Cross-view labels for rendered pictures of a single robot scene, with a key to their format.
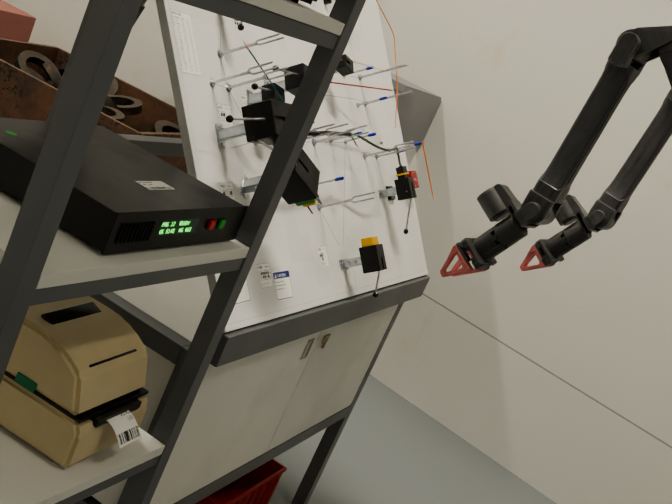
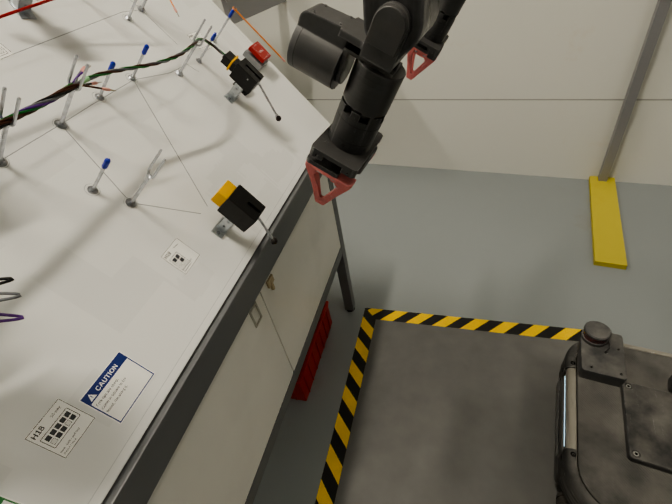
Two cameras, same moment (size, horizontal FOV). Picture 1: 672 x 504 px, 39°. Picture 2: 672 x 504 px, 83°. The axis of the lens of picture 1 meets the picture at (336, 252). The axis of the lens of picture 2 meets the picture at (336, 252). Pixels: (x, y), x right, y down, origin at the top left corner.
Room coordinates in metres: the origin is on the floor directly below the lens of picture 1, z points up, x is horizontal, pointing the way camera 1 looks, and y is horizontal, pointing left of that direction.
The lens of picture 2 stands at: (1.58, -0.26, 1.34)
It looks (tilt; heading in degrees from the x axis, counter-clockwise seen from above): 40 degrees down; 3
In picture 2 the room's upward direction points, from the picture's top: 12 degrees counter-clockwise
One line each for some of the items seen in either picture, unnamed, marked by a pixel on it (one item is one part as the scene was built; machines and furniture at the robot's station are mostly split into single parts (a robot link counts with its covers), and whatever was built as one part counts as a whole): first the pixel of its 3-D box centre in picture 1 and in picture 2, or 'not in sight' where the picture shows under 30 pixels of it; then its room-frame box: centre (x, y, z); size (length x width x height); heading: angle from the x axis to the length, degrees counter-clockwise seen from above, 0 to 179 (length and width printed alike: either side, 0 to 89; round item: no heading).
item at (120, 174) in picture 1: (103, 182); not in sight; (1.41, 0.37, 1.09); 0.35 x 0.33 x 0.07; 160
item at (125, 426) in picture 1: (123, 428); not in sight; (1.41, 0.20, 0.73); 0.06 x 0.05 x 0.03; 164
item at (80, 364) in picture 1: (53, 360); not in sight; (1.46, 0.36, 0.76); 0.30 x 0.21 x 0.20; 74
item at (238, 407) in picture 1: (239, 408); (222, 440); (1.93, 0.05, 0.60); 0.55 x 0.02 x 0.39; 160
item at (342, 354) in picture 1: (339, 365); (307, 256); (2.45, -0.14, 0.60); 0.55 x 0.03 x 0.39; 160
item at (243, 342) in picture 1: (338, 306); (253, 263); (2.18, -0.06, 0.83); 1.18 x 0.05 x 0.06; 160
